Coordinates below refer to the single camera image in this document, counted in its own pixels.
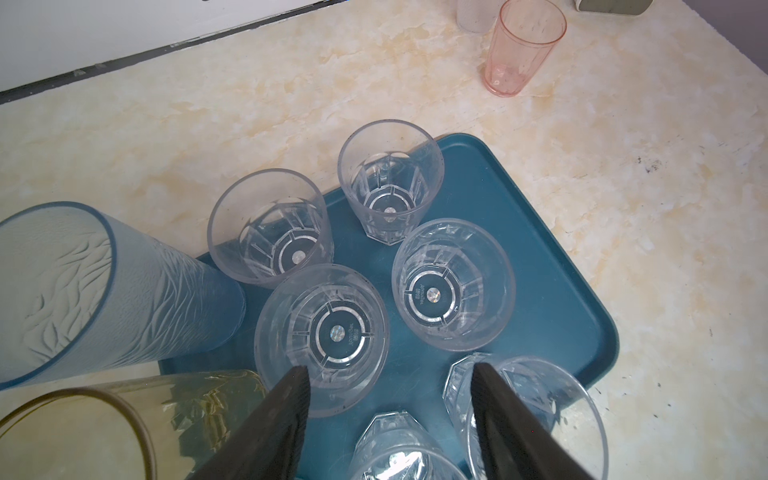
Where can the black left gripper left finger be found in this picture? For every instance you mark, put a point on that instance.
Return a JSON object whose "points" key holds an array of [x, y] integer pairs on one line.
{"points": [[270, 441]]}

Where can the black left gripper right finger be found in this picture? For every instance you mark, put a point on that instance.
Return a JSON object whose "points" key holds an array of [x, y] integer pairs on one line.
{"points": [[513, 443]]}

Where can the clear cup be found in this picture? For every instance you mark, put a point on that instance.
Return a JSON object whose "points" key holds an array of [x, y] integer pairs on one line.
{"points": [[555, 397], [477, 16], [330, 319], [390, 171], [453, 285]]}

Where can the yellow translucent glass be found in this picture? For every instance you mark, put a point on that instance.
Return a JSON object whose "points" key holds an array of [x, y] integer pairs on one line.
{"points": [[162, 427]]}

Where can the dark teal plastic tray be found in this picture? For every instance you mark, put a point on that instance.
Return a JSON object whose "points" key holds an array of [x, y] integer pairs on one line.
{"points": [[556, 317]]}

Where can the clear glass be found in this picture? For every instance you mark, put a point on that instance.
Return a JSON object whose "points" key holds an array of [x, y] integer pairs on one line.
{"points": [[396, 446], [267, 226]]}

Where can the tall blue translucent cup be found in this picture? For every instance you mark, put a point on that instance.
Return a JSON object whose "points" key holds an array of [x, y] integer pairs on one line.
{"points": [[83, 292]]}

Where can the pink translucent cup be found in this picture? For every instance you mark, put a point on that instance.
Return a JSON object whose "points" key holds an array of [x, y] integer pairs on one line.
{"points": [[525, 34]]}

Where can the silver metal box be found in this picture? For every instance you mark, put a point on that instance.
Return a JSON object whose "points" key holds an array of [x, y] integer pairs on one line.
{"points": [[618, 7]]}

